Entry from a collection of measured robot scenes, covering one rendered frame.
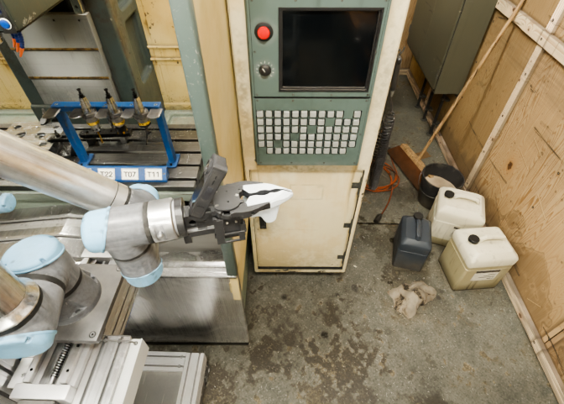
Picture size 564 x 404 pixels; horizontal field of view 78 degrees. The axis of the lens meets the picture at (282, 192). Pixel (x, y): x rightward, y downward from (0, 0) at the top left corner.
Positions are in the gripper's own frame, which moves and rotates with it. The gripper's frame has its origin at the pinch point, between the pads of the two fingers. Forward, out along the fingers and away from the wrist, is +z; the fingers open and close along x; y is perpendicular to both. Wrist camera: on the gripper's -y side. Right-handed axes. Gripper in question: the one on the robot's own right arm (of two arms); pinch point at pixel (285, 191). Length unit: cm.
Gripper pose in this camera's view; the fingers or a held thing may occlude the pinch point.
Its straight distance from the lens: 64.4
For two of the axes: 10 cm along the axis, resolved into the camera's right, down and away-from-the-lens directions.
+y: 0.3, 7.9, 6.2
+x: 2.2, 6.0, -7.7
